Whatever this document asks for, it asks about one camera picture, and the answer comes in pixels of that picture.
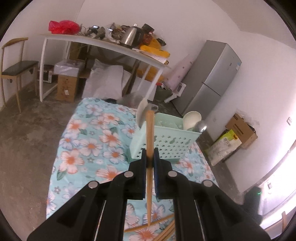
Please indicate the floral blue tablecloth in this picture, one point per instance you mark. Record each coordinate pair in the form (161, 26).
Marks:
(94, 147)

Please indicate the pink rolled mat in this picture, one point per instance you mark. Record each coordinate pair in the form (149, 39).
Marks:
(176, 75)

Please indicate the red plastic bag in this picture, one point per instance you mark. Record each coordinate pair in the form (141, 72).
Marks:
(65, 27)

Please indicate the wooden chair black seat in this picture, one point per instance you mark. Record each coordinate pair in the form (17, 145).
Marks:
(14, 73)

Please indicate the cardboard box under table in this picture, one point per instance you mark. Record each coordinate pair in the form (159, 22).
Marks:
(66, 88)

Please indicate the yellow plastic bag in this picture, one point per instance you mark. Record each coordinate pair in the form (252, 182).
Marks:
(155, 51)

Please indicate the steel electric kettle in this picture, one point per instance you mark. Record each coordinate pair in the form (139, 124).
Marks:
(132, 37)

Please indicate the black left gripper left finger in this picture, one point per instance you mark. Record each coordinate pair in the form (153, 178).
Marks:
(97, 211)

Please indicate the metal spoon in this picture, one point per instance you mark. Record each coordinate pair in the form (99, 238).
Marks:
(200, 126)

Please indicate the black box green light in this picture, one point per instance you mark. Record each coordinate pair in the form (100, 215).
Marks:
(251, 203)

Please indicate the white ceramic spoon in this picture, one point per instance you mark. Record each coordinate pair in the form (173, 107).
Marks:
(140, 114)

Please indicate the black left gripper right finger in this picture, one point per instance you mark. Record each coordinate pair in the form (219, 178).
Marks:
(202, 210)

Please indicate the silver refrigerator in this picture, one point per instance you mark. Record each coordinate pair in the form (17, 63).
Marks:
(208, 78)

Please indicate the mint green utensil basket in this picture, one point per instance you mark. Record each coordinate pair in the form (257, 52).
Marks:
(171, 140)

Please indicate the brown cardboard box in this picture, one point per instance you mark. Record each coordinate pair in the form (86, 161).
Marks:
(243, 130)

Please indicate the white pillow under table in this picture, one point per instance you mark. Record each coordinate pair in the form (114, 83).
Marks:
(105, 81)

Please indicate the white step stool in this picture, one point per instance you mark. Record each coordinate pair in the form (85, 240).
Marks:
(176, 93)

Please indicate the cream ceramic spoon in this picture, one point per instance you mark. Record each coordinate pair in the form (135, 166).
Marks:
(190, 119)

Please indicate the white side table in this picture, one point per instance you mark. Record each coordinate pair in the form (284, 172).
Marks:
(101, 45)

